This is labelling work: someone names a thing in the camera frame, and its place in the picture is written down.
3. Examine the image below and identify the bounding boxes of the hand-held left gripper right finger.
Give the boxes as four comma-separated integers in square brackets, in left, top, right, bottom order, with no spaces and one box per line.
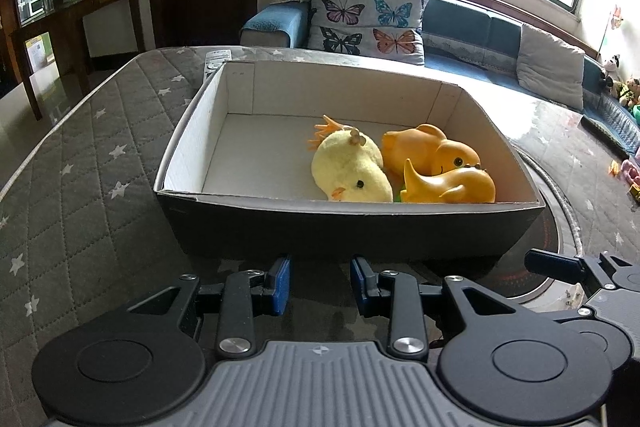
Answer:
[350,253,516,362]

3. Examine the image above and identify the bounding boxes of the blue sofa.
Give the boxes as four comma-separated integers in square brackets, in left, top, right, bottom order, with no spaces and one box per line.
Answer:
[239,0,640,154]

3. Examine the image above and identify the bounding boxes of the panda plush toy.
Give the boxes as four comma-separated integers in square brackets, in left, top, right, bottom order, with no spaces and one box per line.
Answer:
[600,54,622,88]

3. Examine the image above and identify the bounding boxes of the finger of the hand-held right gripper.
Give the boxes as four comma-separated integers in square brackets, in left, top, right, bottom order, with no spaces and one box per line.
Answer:
[524,248,640,294]

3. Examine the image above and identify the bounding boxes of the orange rubber duck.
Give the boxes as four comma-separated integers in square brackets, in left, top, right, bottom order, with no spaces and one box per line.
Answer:
[381,123,482,182]

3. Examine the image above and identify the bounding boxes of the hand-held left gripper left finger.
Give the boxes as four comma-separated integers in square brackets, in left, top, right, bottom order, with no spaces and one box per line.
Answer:
[127,253,294,358]

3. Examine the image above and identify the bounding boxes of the white-lined cardboard box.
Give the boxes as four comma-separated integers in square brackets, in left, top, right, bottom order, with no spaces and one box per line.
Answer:
[153,59,547,264]

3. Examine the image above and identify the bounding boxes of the grey square cushion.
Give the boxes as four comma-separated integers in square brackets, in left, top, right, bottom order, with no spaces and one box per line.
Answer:
[516,23,587,111]

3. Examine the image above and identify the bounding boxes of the flower wall sticker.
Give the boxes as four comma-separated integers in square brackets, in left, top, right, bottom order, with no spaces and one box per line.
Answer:
[597,4,625,48]

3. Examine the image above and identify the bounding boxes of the large butterfly print pillow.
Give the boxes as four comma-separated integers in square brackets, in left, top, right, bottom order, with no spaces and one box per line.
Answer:
[306,0,432,67]

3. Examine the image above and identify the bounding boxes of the dark wooden console table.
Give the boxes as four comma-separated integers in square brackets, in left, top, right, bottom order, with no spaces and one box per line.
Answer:
[10,0,147,122]

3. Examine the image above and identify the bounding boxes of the pink toy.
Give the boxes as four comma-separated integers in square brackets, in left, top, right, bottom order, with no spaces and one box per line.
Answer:
[620,158,640,188]

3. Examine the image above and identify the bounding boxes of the black flat case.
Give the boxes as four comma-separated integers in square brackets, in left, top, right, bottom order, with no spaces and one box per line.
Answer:
[580,114,632,156]

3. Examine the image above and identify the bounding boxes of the yellow plush chick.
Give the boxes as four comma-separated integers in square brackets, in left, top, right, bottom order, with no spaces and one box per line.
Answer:
[306,114,394,204]

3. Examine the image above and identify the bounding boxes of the round built-in hot plate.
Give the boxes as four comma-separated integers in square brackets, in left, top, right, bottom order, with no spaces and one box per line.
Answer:
[492,147,587,309]

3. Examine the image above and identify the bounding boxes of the orange rubber whale toy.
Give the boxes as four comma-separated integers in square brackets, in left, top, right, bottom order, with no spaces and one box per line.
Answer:
[399,158,497,204]

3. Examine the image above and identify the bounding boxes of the silver remote control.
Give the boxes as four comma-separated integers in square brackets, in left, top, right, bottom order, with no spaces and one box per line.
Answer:
[202,49,234,86]

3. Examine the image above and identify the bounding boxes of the grey star quilted table cover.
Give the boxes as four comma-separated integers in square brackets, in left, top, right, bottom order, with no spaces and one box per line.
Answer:
[0,46,640,413]

